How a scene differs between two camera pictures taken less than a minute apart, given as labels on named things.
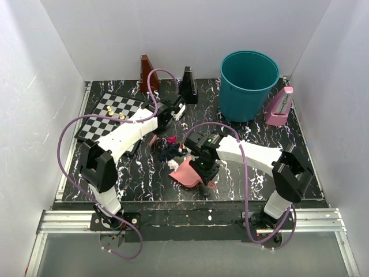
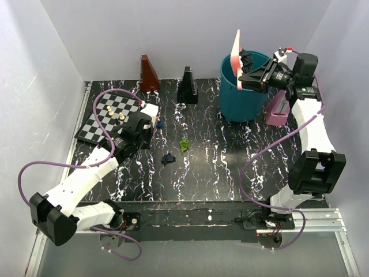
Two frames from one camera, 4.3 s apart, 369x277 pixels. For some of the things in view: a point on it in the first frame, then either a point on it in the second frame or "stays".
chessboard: x=95 y=127 stays
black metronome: x=188 y=87 stays
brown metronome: x=145 y=67 stays
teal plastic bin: x=245 y=79 stays
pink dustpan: x=187 y=176 → x=236 y=63
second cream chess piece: x=110 y=112 stays
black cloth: x=169 y=152 → x=247 y=61
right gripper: x=206 y=176 → x=255 y=79
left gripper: x=175 y=118 → x=147 y=145
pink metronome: x=278 y=107 stays
